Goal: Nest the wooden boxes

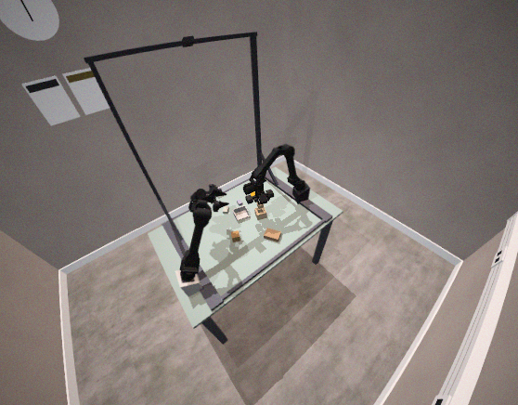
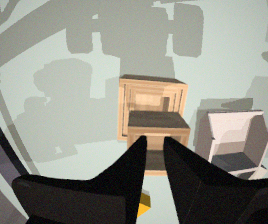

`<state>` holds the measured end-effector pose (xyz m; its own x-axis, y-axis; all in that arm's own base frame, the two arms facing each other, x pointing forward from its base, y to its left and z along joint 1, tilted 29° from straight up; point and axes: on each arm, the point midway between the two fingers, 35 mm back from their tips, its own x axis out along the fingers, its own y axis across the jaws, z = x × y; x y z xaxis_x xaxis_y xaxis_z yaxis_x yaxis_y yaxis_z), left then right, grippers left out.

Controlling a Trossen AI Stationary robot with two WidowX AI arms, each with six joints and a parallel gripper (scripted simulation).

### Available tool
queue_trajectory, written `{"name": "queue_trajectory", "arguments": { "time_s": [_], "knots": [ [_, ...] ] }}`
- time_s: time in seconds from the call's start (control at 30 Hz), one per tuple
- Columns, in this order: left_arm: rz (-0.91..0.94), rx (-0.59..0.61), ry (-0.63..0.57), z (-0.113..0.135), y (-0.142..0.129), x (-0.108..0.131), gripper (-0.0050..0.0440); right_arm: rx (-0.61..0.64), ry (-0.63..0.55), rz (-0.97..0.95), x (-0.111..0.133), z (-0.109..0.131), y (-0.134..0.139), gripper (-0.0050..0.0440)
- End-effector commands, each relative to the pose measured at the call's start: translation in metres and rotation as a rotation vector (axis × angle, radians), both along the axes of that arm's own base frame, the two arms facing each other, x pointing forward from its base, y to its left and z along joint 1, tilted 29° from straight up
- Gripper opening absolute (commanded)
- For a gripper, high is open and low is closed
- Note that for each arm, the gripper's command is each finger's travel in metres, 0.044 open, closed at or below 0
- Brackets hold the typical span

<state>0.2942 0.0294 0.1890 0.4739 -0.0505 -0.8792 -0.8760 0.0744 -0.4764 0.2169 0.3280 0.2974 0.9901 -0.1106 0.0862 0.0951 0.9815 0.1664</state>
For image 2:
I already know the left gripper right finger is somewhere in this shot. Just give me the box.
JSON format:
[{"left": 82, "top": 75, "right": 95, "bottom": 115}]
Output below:
[{"left": 163, "top": 136, "right": 268, "bottom": 224}]

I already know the yellow block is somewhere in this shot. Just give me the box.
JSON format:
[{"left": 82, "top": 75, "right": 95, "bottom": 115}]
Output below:
[{"left": 137, "top": 192, "right": 151, "bottom": 217}]

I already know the white open box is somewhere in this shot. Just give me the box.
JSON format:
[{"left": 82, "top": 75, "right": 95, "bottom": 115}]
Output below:
[{"left": 195, "top": 110, "right": 268, "bottom": 175}]

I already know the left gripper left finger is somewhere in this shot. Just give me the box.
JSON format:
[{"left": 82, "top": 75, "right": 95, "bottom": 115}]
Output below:
[{"left": 11, "top": 135, "right": 147, "bottom": 224}]

